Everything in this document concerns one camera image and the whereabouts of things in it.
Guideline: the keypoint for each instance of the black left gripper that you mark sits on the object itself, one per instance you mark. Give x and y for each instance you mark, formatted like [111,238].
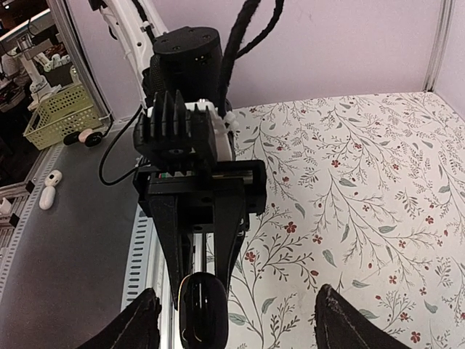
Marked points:
[159,199]

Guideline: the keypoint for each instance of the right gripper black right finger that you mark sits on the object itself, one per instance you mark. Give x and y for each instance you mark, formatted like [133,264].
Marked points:
[338,324]

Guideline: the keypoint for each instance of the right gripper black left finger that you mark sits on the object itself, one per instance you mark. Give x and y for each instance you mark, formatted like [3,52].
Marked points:
[135,327]

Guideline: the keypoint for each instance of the black earbud charging case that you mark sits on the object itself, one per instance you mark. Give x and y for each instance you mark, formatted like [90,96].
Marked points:
[203,313]

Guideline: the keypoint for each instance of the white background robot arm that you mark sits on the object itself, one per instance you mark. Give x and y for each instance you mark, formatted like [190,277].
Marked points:
[42,67]

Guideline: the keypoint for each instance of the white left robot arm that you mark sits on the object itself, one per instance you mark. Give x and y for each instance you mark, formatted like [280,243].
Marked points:
[194,61]

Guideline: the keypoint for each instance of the white earbud case background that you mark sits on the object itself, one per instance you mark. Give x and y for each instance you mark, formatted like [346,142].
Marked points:
[51,181]

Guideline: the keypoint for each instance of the black pink headphones background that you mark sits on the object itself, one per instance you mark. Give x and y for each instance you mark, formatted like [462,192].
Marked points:
[88,137]

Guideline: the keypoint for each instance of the floral patterned table mat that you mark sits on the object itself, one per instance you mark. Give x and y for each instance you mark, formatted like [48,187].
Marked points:
[365,193]

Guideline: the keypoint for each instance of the green plastic basket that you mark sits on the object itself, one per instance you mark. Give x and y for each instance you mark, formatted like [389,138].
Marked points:
[60,115]

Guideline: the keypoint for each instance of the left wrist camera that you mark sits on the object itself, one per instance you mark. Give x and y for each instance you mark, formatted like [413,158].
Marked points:
[175,136]

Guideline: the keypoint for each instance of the right aluminium frame post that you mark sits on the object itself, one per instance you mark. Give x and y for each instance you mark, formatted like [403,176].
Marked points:
[444,24]

